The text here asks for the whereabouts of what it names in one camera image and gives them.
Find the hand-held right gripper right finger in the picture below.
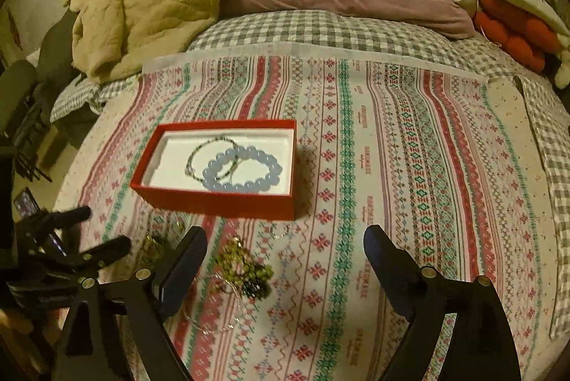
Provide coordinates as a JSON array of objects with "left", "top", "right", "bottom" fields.
[{"left": 363, "top": 225, "right": 522, "bottom": 381}]

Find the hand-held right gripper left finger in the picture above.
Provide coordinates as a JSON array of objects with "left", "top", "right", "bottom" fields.
[{"left": 52, "top": 225, "right": 209, "bottom": 381}]

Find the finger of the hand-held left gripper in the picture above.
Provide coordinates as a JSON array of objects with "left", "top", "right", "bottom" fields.
[
  {"left": 27, "top": 207, "right": 92, "bottom": 239},
  {"left": 58, "top": 236, "right": 132, "bottom": 275}
]

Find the thin silver chain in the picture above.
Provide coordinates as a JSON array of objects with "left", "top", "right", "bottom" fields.
[{"left": 182, "top": 270, "right": 245, "bottom": 335}]

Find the green bead bracelet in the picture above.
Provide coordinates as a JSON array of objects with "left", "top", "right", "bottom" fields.
[{"left": 216, "top": 239, "right": 274, "bottom": 288}]

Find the dark stone ornament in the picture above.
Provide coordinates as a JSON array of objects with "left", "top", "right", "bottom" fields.
[{"left": 240, "top": 278, "right": 270, "bottom": 299}]

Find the red jewelry box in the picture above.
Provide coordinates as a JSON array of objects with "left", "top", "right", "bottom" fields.
[{"left": 130, "top": 119, "right": 297, "bottom": 221}]

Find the person's left hand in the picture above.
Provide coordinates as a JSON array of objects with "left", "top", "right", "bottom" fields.
[{"left": 0, "top": 309, "right": 34, "bottom": 348}]

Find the dark phone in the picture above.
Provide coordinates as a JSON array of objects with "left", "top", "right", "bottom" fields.
[{"left": 13, "top": 186, "right": 43, "bottom": 219}]

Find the patterned striped cloth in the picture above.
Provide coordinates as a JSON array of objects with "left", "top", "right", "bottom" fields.
[{"left": 53, "top": 45, "right": 557, "bottom": 381}]

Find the beige quilted blanket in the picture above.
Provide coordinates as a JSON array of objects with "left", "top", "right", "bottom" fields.
[{"left": 62, "top": 0, "right": 279, "bottom": 81}]

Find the orange plush toy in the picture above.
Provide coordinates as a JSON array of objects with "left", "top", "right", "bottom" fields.
[{"left": 473, "top": 0, "right": 562, "bottom": 72}]

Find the white plush toy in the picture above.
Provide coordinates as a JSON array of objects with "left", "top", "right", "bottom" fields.
[{"left": 554, "top": 47, "right": 570, "bottom": 88}]

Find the blue bead bracelet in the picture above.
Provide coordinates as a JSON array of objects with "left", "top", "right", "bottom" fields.
[{"left": 202, "top": 147, "right": 282, "bottom": 192}]

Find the thin silver bead bracelet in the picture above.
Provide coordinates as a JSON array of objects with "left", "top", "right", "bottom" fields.
[{"left": 185, "top": 134, "right": 243, "bottom": 179}]

